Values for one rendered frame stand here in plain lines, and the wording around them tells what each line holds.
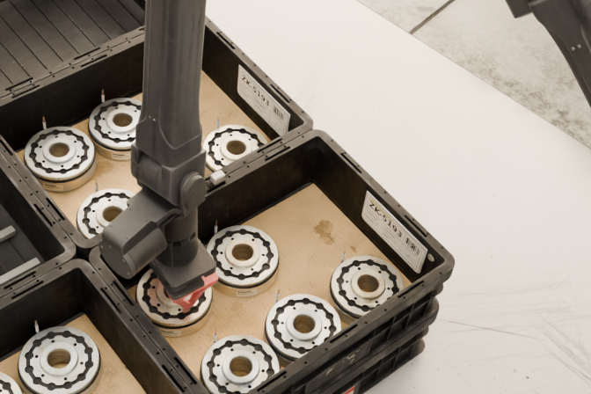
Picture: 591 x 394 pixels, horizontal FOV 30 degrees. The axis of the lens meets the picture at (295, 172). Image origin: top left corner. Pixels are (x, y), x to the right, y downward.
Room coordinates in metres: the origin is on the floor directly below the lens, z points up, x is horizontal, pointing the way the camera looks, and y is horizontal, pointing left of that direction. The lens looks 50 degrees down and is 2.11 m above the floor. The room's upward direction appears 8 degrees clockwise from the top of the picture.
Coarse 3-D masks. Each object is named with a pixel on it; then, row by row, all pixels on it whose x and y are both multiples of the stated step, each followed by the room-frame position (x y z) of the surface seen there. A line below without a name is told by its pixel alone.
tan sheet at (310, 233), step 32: (320, 192) 1.05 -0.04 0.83; (256, 224) 0.97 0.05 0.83; (288, 224) 0.98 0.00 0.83; (320, 224) 0.99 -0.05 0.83; (352, 224) 1.00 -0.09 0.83; (288, 256) 0.92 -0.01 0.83; (320, 256) 0.93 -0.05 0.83; (352, 256) 0.94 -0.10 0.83; (384, 256) 0.95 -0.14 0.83; (128, 288) 0.83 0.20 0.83; (288, 288) 0.87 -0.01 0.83; (320, 288) 0.88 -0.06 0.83; (224, 320) 0.80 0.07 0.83; (256, 320) 0.81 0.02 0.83; (192, 352) 0.75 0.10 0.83
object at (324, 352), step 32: (256, 160) 1.01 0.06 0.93; (352, 160) 1.03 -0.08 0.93; (384, 192) 0.99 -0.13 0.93; (416, 224) 0.93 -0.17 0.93; (96, 256) 0.81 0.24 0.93; (448, 256) 0.89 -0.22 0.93; (416, 288) 0.83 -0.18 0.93; (384, 320) 0.79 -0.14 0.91; (320, 352) 0.71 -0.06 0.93; (192, 384) 0.65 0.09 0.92; (288, 384) 0.67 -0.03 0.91
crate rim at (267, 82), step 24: (120, 48) 1.19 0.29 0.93; (240, 48) 1.23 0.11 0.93; (72, 72) 1.13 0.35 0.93; (264, 72) 1.18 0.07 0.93; (24, 96) 1.07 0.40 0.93; (288, 96) 1.14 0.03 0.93; (312, 120) 1.10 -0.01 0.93; (0, 144) 0.97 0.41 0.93; (24, 168) 0.94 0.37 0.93; (72, 240) 0.83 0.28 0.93; (96, 240) 0.83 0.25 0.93
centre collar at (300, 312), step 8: (296, 312) 0.81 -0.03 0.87; (304, 312) 0.81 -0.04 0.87; (312, 312) 0.81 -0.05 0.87; (288, 320) 0.79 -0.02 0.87; (312, 320) 0.80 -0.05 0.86; (320, 320) 0.80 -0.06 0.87; (288, 328) 0.78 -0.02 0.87; (320, 328) 0.79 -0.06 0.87; (296, 336) 0.77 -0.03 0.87; (304, 336) 0.77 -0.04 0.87; (312, 336) 0.77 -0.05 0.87
